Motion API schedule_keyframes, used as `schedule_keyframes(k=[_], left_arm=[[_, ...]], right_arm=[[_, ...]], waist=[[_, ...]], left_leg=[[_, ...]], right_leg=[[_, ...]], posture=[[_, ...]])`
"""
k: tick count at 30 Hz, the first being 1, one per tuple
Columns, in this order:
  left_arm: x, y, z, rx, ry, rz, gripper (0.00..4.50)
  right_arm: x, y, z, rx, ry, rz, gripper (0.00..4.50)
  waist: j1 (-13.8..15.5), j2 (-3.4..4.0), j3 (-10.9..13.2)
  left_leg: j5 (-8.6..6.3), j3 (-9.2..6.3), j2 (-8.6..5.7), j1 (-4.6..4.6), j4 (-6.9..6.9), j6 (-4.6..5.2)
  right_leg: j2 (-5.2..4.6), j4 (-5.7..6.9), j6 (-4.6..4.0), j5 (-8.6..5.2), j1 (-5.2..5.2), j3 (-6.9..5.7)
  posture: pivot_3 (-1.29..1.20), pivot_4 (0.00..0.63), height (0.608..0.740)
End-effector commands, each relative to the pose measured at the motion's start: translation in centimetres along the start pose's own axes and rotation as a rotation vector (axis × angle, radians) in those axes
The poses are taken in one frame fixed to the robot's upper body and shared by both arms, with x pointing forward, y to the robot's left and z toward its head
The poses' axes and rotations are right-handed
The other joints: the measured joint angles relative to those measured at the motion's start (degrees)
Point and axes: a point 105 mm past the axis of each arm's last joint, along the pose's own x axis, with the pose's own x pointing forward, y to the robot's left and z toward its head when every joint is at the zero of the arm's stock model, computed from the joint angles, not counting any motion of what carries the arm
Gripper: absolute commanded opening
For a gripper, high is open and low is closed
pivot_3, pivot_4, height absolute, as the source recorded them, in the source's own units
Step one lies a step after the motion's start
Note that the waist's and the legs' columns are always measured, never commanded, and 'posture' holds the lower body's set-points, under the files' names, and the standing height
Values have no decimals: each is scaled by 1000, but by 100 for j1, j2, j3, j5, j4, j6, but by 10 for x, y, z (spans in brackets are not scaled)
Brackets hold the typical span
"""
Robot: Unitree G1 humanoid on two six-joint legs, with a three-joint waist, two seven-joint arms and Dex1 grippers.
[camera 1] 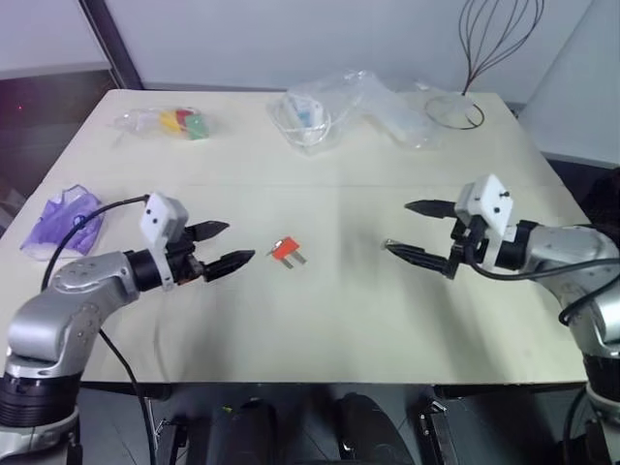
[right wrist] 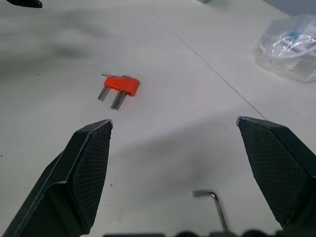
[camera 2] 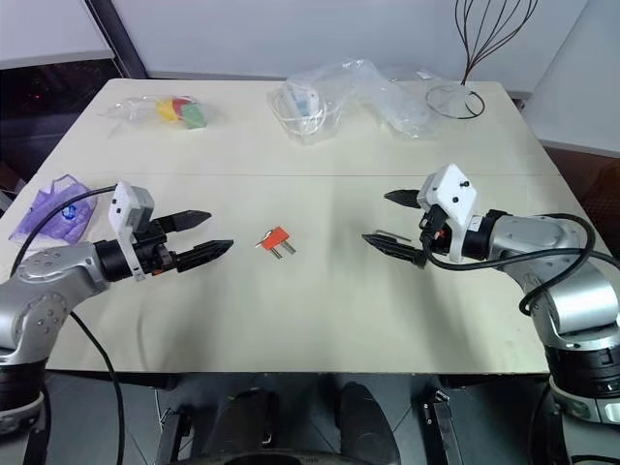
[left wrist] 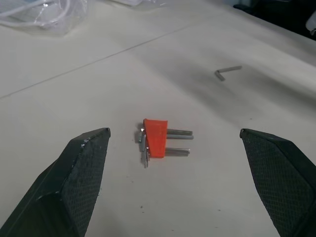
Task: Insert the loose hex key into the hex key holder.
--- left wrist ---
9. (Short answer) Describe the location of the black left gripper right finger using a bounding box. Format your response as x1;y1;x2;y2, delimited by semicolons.
239;128;316;237

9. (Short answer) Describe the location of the orange hex key holder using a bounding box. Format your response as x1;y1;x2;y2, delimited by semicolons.
143;118;168;158

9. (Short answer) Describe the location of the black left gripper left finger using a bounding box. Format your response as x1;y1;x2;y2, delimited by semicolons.
0;127;111;237

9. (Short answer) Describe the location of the clear plastic bag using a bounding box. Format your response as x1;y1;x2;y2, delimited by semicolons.
0;0;87;35

